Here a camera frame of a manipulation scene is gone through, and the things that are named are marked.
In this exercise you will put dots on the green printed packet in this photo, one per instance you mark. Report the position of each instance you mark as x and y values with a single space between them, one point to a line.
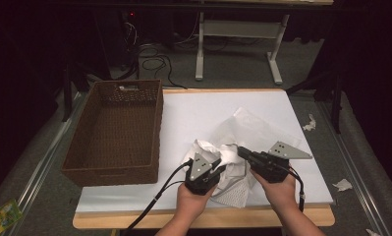
2 219

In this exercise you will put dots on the white metal desk frame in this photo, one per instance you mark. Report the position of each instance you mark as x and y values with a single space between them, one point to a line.
239 29

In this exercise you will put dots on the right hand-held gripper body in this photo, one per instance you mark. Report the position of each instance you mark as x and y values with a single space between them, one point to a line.
272 164

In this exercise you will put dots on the person's left hand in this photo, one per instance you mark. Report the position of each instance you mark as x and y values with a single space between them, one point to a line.
192 205

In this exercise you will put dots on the black metal stand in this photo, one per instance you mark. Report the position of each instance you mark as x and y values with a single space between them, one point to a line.
67 91
337 105

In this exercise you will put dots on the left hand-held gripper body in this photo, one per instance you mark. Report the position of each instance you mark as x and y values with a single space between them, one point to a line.
200 177

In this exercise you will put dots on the brown woven basket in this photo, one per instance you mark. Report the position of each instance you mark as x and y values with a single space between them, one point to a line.
118 131

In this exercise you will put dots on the person's right hand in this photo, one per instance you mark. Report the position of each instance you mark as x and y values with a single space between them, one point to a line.
278 193

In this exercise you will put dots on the white cloth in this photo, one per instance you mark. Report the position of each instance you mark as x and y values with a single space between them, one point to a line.
210 149

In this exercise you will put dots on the metal floor rail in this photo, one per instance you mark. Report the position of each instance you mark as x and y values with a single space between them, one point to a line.
43 157
350 157

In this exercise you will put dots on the dark device with red light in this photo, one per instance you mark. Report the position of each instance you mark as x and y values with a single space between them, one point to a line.
131 14

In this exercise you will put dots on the white table cover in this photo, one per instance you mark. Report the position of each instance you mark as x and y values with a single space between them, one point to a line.
190 114

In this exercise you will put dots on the white paper scrap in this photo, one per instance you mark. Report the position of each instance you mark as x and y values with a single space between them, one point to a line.
372 232
342 185
309 123

